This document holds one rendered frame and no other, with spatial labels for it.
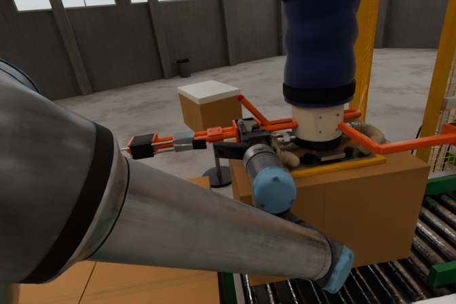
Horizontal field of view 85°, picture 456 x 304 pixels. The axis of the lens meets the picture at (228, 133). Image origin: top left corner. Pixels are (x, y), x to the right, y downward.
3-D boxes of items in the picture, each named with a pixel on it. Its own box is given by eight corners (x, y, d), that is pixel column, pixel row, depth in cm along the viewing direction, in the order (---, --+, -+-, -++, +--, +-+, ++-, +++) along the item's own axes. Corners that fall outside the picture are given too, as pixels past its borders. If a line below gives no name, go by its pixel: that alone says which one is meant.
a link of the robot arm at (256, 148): (247, 184, 64) (243, 151, 61) (243, 174, 69) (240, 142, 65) (280, 178, 65) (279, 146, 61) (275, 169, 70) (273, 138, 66)
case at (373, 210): (349, 193, 129) (356, 121, 113) (408, 258, 92) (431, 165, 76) (235, 211, 126) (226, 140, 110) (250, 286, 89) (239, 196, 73)
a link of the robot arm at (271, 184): (256, 220, 53) (254, 182, 49) (246, 186, 65) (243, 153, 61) (299, 213, 54) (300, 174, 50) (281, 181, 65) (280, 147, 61)
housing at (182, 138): (195, 141, 89) (193, 129, 87) (196, 149, 82) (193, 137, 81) (176, 144, 88) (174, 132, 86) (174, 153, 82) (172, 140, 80)
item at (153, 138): (159, 144, 88) (157, 131, 86) (157, 155, 82) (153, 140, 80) (136, 148, 88) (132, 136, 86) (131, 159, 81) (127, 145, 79)
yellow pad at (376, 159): (366, 149, 89) (368, 137, 87) (386, 163, 80) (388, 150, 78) (274, 165, 87) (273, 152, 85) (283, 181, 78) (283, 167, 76)
